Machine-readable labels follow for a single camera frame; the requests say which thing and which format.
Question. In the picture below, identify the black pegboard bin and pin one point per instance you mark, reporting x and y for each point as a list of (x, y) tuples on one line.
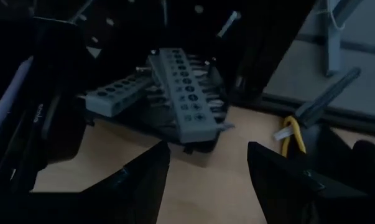
[(162, 130), (59, 62)]

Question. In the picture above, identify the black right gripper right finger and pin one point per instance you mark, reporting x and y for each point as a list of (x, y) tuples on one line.
[(286, 193)]

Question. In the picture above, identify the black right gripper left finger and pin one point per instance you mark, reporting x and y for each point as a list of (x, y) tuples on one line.
[(112, 202)]

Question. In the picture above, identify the metal pegboard hook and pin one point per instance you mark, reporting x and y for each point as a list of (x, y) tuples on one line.
[(227, 25)]

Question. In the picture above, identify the black pegboard stand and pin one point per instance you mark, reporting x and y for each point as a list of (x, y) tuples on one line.
[(143, 25)]

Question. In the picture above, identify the wooden desk with gray legs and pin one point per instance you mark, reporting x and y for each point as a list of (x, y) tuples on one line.
[(334, 46)]

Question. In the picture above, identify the gray screwdriver bit holder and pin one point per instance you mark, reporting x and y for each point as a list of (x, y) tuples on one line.
[(190, 102), (112, 96)]

